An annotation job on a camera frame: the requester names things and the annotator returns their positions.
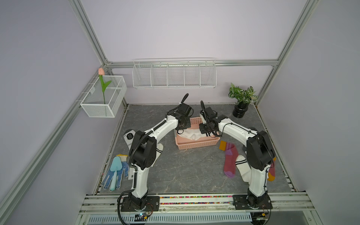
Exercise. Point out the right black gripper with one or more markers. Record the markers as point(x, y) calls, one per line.
point(202, 129)

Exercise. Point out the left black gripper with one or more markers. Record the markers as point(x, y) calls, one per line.
point(187, 126)

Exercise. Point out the white sock two black stripes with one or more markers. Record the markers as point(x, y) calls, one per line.
point(192, 134)

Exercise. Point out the white striped sock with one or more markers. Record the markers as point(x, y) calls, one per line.
point(159, 149)
point(244, 168)

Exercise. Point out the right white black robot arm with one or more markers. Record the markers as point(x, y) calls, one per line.
point(253, 164)

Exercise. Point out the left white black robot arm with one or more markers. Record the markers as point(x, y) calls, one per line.
point(144, 149)

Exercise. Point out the pink perforated plastic basket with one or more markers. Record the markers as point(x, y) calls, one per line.
point(184, 143)

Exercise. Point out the potted green plant black pot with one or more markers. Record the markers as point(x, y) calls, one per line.
point(243, 97)

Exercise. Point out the magenta purple yellow-cuff sock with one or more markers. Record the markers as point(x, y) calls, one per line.
point(230, 160)

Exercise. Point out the white sport sock left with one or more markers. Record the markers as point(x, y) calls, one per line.
point(128, 137)

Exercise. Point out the blue yellow sock left edge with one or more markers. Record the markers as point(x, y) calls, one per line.
point(123, 157)

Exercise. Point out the magenta striped sock far right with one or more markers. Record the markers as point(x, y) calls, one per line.
point(271, 171)

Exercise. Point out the light blue garden trowel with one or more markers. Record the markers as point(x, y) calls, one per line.
point(116, 169)

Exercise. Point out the artificial pink tulip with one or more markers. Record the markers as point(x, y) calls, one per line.
point(104, 84)

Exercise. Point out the blue dotted work glove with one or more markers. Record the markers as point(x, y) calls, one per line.
point(106, 183)

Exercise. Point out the white wire wall shelf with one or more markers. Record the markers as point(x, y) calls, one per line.
point(174, 73)

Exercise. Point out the white mesh wall basket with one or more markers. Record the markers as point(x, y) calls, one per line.
point(92, 103)

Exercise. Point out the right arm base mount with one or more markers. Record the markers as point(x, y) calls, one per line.
point(251, 202)

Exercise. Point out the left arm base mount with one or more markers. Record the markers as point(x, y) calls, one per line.
point(147, 203)

